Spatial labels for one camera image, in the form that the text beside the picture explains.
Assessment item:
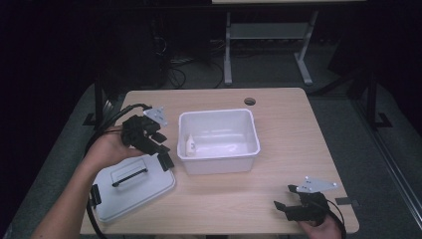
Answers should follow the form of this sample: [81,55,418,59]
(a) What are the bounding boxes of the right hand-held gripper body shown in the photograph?
[284,176,338,227]

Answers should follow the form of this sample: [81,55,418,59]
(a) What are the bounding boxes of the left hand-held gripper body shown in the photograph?
[120,106,169,156]

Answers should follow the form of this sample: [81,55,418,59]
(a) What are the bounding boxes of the small white dropper bottle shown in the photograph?
[185,133,198,158]

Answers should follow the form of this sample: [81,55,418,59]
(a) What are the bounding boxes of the white box lid black latches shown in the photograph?
[88,152,177,224]

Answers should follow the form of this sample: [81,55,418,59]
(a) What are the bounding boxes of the white plastic storage box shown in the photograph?
[176,108,262,175]

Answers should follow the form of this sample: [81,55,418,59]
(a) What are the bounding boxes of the person's right hand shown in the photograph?
[298,215,345,239]

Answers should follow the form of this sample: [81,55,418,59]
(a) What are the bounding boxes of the person's left hand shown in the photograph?
[83,124,145,174]

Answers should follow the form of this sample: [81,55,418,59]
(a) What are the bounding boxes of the black metal stand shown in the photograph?
[347,71,393,129]
[82,71,112,129]

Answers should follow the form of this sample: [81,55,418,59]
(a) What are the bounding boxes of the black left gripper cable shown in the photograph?
[84,103,153,239]

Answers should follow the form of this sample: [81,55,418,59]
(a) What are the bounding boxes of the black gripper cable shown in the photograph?
[322,198,347,239]
[84,103,153,239]

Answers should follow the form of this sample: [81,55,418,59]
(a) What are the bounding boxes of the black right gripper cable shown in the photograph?
[322,198,347,239]

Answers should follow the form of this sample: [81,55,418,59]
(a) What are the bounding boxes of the tangle of black floor cables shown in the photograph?
[150,19,226,90]

